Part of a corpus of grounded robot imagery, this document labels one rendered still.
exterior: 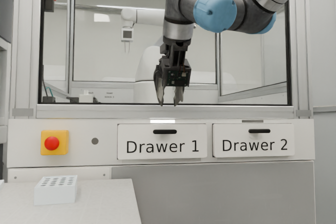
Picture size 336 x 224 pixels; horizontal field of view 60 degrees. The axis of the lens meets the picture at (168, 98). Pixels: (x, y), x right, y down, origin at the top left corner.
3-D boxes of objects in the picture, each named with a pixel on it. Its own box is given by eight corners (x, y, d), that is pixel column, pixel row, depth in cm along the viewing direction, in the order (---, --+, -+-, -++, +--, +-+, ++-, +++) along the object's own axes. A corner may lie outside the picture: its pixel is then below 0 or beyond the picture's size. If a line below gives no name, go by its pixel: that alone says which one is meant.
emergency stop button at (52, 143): (58, 150, 82) (58, 136, 83) (43, 150, 82) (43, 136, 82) (60, 149, 85) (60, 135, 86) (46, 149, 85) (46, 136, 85)
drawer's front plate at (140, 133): (207, 157, 95) (206, 124, 96) (117, 159, 90) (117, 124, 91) (205, 157, 97) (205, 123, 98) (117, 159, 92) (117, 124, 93)
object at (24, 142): (315, 159, 104) (313, 118, 105) (6, 167, 87) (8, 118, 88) (221, 140, 197) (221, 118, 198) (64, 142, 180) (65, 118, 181)
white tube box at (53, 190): (74, 202, 64) (75, 185, 65) (33, 205, 62) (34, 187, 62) (77, 189, 76) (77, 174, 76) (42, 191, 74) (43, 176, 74)
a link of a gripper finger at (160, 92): (153, 113, 80) (161, 84, 75) (151, 102, 85) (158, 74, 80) (164, 115, 81) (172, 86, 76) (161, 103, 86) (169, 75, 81)
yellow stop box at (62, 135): (65, 155, 85) (66, 130, 85) (39, 155, 84) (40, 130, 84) (68, 153, 90) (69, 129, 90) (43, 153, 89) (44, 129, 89)
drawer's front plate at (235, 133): (295, 155, 101) (294, 123, 101) (214, 157, 96) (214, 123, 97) (292, 155, 102) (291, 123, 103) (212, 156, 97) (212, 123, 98)
